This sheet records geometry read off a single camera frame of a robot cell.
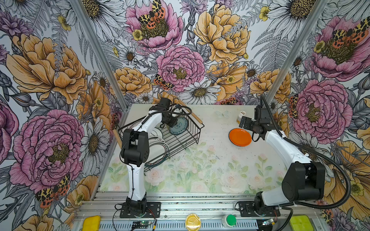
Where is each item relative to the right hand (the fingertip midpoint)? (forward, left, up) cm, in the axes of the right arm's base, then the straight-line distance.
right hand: (248, 126), depth 88 cm
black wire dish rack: (0, +52, -14) cm, 54 cm away
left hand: (+8, +46, -6) cm, 47 cm away
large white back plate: (-11, +54, -7) cm, 56 cm away
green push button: (-46, +19, -7) cm, 50 cm away
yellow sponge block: (-44, +84, -15) cm, 96 cm away
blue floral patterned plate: (+10, +40, -7) cm, 42 cm away
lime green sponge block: (-47, -16, -15) cm, 52 cm away
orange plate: (+3, 0, -16) cm, 16 cm away
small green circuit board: (-45, +60, -16) cm, 77 cm away
